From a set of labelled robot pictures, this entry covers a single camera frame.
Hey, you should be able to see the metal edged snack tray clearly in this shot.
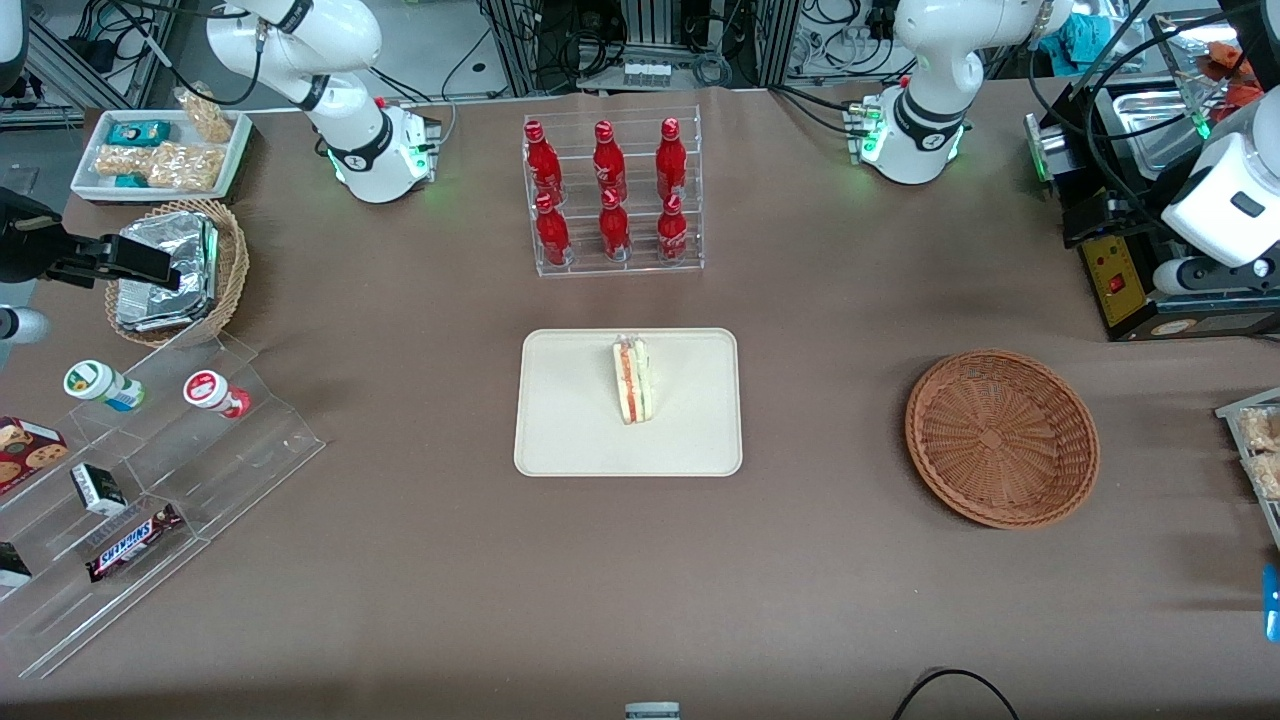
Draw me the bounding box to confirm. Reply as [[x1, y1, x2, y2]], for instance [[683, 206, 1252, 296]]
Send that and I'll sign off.
[[1215, 388, 1280, 551]]

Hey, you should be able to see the green lid yogurt cup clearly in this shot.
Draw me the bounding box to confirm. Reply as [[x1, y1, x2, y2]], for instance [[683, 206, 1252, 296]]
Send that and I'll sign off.
[[63, 360, 146, 413]]

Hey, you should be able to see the clear bag of crackers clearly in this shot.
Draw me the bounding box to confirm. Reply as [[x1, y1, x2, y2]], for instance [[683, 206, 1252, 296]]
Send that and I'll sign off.
[[178, 85, 237, 146], [95, 145, 151, 179], [145, 142, 224, 193]]

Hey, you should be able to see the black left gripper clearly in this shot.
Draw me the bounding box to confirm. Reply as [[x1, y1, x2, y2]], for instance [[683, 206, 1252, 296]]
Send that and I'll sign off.
[[1062, 193, 1280, 298]]

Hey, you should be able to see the black cable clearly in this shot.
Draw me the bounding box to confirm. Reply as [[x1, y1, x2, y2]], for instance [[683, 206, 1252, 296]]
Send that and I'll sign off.
[[893, 667, 1021, 720]]

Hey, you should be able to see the light tan wicker basket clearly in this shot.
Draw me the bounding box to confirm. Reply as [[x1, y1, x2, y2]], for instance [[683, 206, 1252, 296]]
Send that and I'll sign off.
[[104, 198, 251, 349]]

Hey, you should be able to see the red fried food piece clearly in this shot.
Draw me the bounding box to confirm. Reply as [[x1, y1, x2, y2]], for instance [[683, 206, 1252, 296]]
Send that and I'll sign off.
[[1205, 40, 1251, 83]]

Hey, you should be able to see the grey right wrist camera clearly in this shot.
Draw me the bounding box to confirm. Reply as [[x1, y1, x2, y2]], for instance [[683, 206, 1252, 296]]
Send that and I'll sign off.
[[0, 305, 52, 347]]

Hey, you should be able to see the foil wrapped package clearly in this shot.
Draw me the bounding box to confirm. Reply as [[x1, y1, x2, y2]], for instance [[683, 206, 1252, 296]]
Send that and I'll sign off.
[[115, 280, 216, 333], [118, 212, 220, 301]]

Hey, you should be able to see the red lid yogurt cup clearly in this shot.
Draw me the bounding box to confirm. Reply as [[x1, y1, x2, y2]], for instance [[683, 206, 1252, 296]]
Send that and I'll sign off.
[[183, 369, 253, 420]]

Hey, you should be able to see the red cookie box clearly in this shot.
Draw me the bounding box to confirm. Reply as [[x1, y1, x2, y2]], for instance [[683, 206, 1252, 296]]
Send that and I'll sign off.
[[0, 415, 71, 498]]

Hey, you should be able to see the beige plastic tray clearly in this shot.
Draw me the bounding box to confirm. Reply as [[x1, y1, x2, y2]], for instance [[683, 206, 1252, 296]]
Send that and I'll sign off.
[[513, 328, 744, 478]]

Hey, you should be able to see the black food warmer display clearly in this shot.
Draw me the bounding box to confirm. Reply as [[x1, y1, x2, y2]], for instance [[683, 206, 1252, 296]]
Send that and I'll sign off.
[[1022, 10, 1280, 344]]

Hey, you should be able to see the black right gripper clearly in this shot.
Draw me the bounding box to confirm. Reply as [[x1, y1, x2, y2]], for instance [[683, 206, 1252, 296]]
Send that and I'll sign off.
[[0, 190, 181, 292]]

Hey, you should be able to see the white rectangular snack tray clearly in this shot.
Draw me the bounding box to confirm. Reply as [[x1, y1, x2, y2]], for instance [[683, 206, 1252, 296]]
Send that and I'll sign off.
[[70, 108, 254, 204]]

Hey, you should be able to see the red cola bottle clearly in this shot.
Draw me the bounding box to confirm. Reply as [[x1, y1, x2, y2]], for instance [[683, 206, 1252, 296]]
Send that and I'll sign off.
[[524, 120, 566, 206], [656, 193, 691, 263], [535, 192, 573, 267], [598, 188, 633, 263], [592, 120, 629, 201], [655, 117, 689, 201]]

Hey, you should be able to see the steel warmer pan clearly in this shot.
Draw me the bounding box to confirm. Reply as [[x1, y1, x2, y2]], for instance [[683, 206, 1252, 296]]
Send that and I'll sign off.
[[1105, 88, 1201, 166]]

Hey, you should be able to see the clear acrylic bottle rack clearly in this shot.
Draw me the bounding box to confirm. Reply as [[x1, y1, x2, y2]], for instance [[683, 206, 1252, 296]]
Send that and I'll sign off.
[[522, 105, 705, 279]]

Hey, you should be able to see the clear acrylic stepped display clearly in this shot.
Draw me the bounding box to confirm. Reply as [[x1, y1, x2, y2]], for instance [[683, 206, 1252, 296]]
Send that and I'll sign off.
[[0, 330, 327, 681]]

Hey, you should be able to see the teal cloth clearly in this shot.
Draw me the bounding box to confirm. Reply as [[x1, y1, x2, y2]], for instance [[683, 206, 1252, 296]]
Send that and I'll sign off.
[[1040, 12, 1103, 61]]

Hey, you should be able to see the triangular sandwich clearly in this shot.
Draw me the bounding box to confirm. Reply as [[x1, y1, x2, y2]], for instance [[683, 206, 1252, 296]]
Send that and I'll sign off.
[[611, 335, 654, 426]]

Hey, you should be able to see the brown wicker basket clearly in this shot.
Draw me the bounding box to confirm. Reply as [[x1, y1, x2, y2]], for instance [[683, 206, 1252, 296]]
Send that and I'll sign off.
[[905, 348, 1101, 529]]

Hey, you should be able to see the snickers chocolate bar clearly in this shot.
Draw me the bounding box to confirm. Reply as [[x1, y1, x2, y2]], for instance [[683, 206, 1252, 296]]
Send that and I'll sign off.
[[85, 502, 186, 584]]

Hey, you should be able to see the aluminium frame rack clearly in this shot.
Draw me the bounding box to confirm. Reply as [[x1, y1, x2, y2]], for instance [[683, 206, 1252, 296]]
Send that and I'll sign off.
[[478, 0, 801, 96]]

